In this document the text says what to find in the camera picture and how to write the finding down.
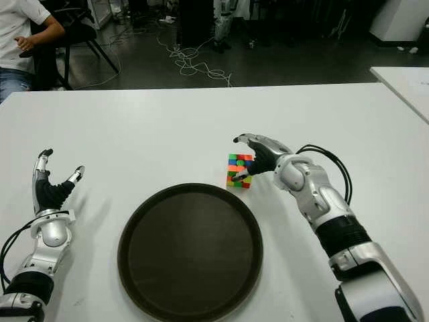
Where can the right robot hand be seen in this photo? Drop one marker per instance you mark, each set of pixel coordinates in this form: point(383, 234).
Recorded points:
point(264, 157)

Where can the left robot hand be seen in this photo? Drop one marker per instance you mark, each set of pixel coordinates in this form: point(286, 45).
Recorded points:
point(47, 196)

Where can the multicolour Rubik's cube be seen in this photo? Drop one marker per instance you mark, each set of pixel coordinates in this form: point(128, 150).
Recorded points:
point(238, 162)

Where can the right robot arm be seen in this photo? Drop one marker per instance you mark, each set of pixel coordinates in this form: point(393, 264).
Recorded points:
point(335, 201)

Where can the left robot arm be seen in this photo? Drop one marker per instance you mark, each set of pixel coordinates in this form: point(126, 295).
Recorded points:
point(50, 234)

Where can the dark round plate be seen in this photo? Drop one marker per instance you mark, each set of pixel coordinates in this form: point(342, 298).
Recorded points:
point(191, 255)

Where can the black phone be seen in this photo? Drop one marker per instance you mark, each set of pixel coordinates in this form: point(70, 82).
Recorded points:
point(26, 53)

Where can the black cabinet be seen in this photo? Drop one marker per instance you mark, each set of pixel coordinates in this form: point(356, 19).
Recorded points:
point(196, 23)

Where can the grey metal stand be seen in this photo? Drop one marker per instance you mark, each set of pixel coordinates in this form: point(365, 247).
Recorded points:
point(339, 25)

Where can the white side table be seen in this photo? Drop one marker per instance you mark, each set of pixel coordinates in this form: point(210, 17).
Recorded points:
point(405, 87)

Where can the black chair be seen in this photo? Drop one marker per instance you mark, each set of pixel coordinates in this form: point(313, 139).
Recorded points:
point(80, 31)

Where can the seated person white shirt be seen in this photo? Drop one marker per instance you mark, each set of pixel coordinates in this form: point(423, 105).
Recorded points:
point(16, 27)

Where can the small white block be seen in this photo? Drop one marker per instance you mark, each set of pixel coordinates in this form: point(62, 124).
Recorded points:
point(413, 50)

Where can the white glass display case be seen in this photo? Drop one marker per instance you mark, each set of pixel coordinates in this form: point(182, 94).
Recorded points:
point(100, 15)

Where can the white cabinet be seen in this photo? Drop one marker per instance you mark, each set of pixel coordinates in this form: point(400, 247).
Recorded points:
point(399, 20)

